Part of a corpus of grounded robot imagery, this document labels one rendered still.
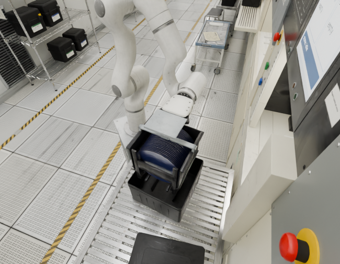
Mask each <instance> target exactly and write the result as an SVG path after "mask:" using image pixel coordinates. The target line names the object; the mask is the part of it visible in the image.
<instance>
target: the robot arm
mask: <svg viewBox="0 0 340 264"><path fill-rule="evenodd" d="M94 9H95V13H96V15H97V17H98V19H99V20H100V21H101V22H102V23H103V24H104V25H105V26H106V27H107V28H108V29H109V30H110V32H111V34H112V36H113V39H114V44H115V50H116V63H115V67H114V70H113V73H112V78H111V88H112V91H113V93H114V94H115V95H116V96H117V97H119V98H124V107H125V110H126V115H127V119H128V120H127V121H126V123H125V125H124V130H125V132H126V134H128V135H129V136H131V137H134V136H135V135H136V134H137V132H138V131H139V128H138V126H139V125H140V124H143V125H144V124H145V123H146V121H147V120H148V118H146V116H145V108H144V97H145V94H146V92H147V90H148V87H149V82H150V76H149V73H148V71H147V69H146V68H145V67H143V66H141V65H135V66H134V63H135V60H136V56H137V46H136V39H135V34H134V32H133V31H132V30H131V29H130V28H129V27H127V26H126V25H125V24H124V23H123V17H124V15H126V14H129V13H131V12H134V11H136V10H138V11H139V12H141V13H142V14H143V15H144V17H145V19H146V21H147V22H148V24H149V26H150V29H151V31H152V33H153V35H154V37H155V39H156V40H157V42H158V44H159V46H160V48H161V50H162V52H163V54H164V56H165V65H164V69H163V82H164V85H165V87H166V89H167V91H168V93H169V95H170V97H171V98H170V99H169V100H168V101H167V102H166V103H165V104H164V106H163V107H162V108H160V110H163V111H165V112H168V113H171V114H174V115H177V116H180V117H183V118H185V119H187V121H186V122H185V124H189V117H190V114H191V112H192V109H193V107H194V104H196V103H197V101H196V100H197V98H198V97H199V95H200V94H201V92H202V90H203V89H204V88H205V86H206V84H207V79H206V77H205V76H204V75H203V74H202V73H200V72H193V73H192V74H191V75H190V76H189V77H188V78H187V79H186V80H185V81H183V82H181V83H178V81H177V78H176V75H175V70H176V67H177V66H178V65H179V64H180V63H181V62H182V61H183V60H184V59H185V58H186V56H187V50H186V47H185V45H184V43H183V40H182V38H181V36H180V34H179V31H178V29H177V27H176V25H175V22H174V20H173V18H172V16H171V13H170V11H169V9H168V7H167V5H166V2H165V0H95V1H94Z"/></svg>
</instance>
